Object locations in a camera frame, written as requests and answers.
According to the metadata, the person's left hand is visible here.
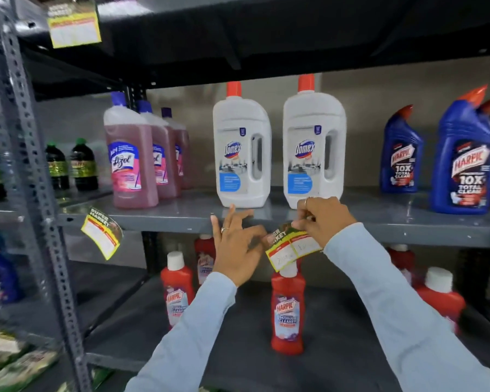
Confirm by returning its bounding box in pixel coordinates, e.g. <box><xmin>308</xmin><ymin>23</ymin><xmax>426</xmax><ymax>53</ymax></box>
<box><xmin>211</xmin><ymin>205</ymin><xmax>275</xmax><ymax>287</ymax></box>

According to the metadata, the person's right hand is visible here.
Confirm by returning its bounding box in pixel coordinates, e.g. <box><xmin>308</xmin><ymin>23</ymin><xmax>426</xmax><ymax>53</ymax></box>
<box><xmin>292</xmin><ymin>196</ymin><xmax>358</xmax><ymax>248</ymax></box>

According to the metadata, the yellow and white price tag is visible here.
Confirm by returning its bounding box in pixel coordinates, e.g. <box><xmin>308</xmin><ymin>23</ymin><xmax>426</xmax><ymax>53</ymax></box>
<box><xmin>46</xmin><ymin>0</ymin><xmax>103</xmax><ymax>49</ymax></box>
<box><xmin>265</xmin><ymin>223</ymin><xmax>323</xmax><ymax>272</ymax></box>
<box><xmin>80</xmin><ymin>207</ymin><xmax>124</xmax><ymax>261</ymax></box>

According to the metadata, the person's right forearm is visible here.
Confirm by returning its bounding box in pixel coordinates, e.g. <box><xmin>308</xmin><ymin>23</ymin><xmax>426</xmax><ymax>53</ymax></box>
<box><xmin>323</xmin><ymin>223</ymin><xmax>490</xmax><ymax>392</ymax></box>

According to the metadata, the person's left forearm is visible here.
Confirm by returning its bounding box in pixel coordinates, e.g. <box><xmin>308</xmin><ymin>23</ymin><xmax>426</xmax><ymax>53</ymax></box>
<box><xmin>124</xmin><ymin>272</ymin><xmax>238</xmax><ymax>392</ymax></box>

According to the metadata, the red bathroom cleaner bottle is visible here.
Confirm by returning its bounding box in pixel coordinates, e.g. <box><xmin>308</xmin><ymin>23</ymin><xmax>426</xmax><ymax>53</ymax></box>
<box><xmin>194</xmin><ymin>234</ymin><xmax>216</xmax><ymax>286</ymax></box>
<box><xmin>270</xmin><ymin>260</ymin><xmax>306</xmax><ymax>356</ymax></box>
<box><xmin>387</xmin><ymin>244</ymin><xmax>416</xmax><ymax>285</ymax></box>
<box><xmin>160</xmin><ymin>251</ymin><xmax>196</xmax><ymax>330</ymax></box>
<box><xmin>416</xmin><ymin>267</ymin><xmax>467</xmax><ymax>336</ymax></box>

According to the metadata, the white cleaner bottle red cap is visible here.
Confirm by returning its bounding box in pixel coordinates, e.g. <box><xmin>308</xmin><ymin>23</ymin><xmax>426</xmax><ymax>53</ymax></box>
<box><xmin>283</xmin><ymin>73</ymin><xmax>347</xmax><ymax>210</ymax></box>
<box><xmin>212</xmin><ymin>81</ymin><xmax>272</xmax><ymax>209</ymax></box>

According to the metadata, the pink floor cleaner bottle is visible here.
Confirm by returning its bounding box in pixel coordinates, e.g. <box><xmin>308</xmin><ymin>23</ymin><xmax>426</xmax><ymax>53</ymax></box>
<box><xmin>137</xmin><ymin>100</ymin><xmax>182</xmax><ymax>200</ymax></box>
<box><xmin>161</xmin><ymin>107</ymin><xmax>192</xmax><ymax>190</ymax></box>
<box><xmin>103</xmin><ymin>91</ymin><xmax>159</xmax><ymax>210</ymax></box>

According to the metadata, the grey metal shelf rack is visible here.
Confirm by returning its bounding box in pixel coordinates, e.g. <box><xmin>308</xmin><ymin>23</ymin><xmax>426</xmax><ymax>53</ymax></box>
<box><xmin>14</xmin><ymin>0</ymin><xmax>490</xmax><ymax>392</ymax></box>

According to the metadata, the grey perforated shelf rack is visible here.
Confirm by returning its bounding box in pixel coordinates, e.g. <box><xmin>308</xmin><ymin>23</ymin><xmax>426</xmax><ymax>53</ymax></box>
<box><xmin>0</xmin><ymin>0</ymin><xmax>115</xmax><ymax>392</ymax></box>

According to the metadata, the green packet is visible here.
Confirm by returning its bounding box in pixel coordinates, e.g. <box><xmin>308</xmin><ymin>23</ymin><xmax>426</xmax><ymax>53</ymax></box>
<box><xmin>57</xmin><ymin>366</ymin><xmax>114</xmax><ymax>392</ymax></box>
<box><xmin>0</xmin><ymin>350</ymin><xmax>60</xmax><ymax>392</ymax></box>
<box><xmin>0</xmin><ymin>330</ymin><xmax>27</xmax><ymax>378</ymax></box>

